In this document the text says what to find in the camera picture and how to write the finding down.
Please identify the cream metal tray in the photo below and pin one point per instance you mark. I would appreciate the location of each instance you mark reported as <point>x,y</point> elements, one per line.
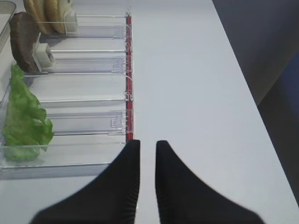
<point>7,10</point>

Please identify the clear acrylic right rack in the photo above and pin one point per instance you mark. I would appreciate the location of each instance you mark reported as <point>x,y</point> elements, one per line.
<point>88,97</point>

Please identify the white pusher block rear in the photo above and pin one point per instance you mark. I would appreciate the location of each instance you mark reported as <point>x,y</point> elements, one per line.
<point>70,22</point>

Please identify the tan bun half rear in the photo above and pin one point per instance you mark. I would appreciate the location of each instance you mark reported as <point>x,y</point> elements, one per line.
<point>55,10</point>

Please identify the brown meat patty in rack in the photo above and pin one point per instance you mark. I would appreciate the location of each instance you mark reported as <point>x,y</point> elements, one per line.
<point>23,34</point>

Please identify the white pusher block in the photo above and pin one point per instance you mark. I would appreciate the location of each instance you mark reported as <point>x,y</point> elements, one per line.
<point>43,56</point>
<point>70,22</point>

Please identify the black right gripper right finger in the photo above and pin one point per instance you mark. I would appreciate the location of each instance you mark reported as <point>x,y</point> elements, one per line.
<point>183,198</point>

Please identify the green lettuce leaf in rack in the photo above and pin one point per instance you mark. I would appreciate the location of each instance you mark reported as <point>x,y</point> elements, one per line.
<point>26,129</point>

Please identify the tan bun half front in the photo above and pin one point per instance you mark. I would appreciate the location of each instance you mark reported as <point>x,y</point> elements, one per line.
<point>37,10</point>

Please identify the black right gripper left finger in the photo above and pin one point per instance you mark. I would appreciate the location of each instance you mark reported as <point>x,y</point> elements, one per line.
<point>111,198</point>

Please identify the tan bun half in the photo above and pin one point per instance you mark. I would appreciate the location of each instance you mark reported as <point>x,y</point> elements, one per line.
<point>37,10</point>
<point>55,10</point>

